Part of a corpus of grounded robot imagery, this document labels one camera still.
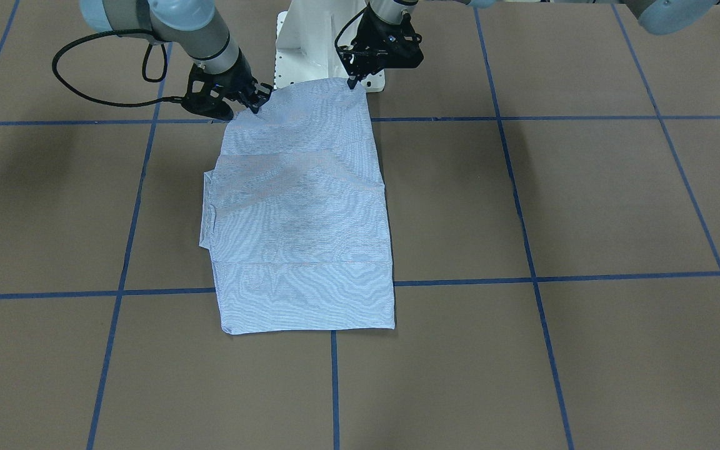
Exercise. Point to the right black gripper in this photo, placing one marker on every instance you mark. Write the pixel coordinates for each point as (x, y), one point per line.
(239, 79)

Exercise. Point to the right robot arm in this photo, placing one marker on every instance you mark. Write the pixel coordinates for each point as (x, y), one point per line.
(220, 72)

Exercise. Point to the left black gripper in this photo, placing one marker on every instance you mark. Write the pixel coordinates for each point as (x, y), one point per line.
(367, 30)

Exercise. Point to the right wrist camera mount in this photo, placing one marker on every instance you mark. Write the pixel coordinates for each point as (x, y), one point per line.
(205, 96)

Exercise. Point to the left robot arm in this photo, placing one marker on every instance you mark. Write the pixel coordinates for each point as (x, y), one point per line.
(655, 17)

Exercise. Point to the blue striped button shirt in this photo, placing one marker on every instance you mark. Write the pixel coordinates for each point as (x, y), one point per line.
(294, 216)

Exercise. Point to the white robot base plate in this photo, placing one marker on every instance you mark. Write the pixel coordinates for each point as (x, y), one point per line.
(306, 36)

